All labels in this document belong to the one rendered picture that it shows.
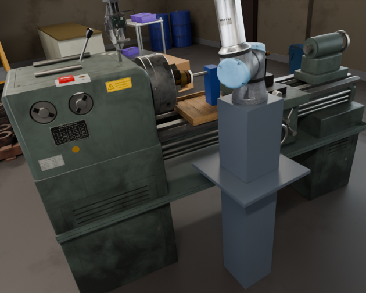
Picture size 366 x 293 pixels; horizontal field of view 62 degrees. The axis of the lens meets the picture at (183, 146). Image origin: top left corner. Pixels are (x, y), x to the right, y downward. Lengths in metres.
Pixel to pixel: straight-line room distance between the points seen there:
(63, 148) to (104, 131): 0.19
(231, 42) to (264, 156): 0.54
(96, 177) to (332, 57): 1.68
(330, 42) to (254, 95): 1.10
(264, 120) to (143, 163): 0.62
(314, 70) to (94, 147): 1.51
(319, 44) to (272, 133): 0.98
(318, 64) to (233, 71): 1.20
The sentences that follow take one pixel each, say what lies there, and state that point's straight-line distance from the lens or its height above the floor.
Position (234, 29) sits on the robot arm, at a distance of 1.12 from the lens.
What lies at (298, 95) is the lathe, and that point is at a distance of 1.88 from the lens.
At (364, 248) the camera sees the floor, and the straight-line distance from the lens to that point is 2.30.
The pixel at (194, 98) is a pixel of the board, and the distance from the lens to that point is 1.98.
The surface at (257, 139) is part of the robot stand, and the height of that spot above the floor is 0.96.
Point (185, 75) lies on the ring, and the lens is 1.71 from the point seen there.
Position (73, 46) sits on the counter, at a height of 0.64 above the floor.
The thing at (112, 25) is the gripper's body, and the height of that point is 1.43.
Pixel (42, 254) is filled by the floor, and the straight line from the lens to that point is 2.43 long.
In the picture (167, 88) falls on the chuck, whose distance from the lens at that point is 1.55.
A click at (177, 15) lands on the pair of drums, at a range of 7.68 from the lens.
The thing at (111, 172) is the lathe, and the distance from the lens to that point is 1.52.
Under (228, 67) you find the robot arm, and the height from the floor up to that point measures 1.29.
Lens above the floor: 1.60
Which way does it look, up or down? 30 degrees down
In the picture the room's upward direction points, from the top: 6 degrees counter-clockwise
